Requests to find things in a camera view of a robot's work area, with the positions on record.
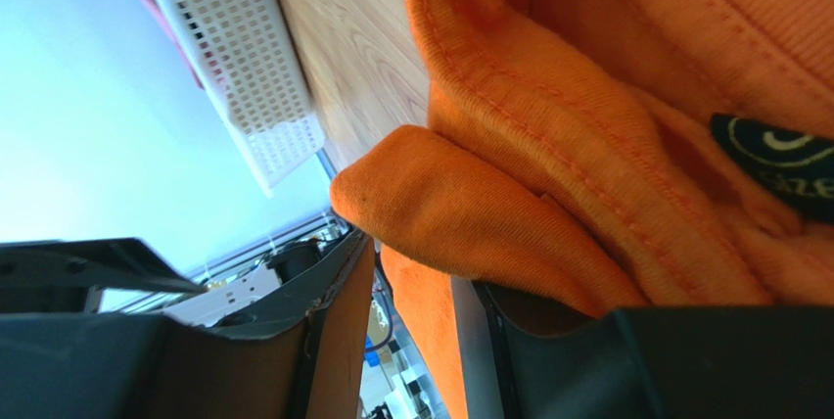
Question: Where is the orange t shirt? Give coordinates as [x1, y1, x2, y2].
[331, 0, 833, 418]

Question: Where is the aluminium frame rail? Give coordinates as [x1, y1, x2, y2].
[184, 209, 348, 282]

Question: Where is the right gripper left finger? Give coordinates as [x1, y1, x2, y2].
[149, 229, 374, 418]

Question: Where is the pink t shirt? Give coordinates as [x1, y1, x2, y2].
[99, 0, 207, 90]

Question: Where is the white plastic basket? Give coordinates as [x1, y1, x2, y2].
[157, 0, 325, 196]

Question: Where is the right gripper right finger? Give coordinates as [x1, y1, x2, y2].
[452, 278, 645, 418]

